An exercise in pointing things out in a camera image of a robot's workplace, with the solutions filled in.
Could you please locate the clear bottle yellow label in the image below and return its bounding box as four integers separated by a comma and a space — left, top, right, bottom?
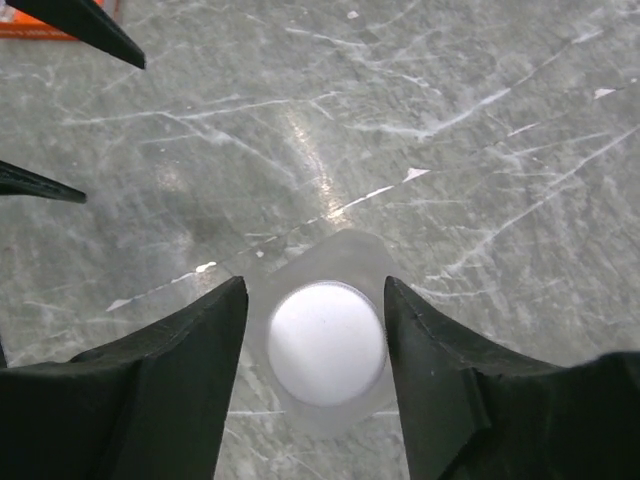
246, 229, 401, 437

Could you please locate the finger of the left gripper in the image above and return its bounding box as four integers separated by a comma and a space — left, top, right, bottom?
6, 0, 146, 69
0, 161, 87, 204

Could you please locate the orange snack box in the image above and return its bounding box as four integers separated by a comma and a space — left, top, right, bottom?
1, 1, 120, 40

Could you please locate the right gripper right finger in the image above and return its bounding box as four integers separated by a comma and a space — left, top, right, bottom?
384, 277, 639, 479

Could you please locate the white bottle cap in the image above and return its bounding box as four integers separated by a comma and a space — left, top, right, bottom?
267, 281, 386, 407

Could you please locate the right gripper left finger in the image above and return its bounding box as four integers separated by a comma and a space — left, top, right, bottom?
1, 277, 248, 479

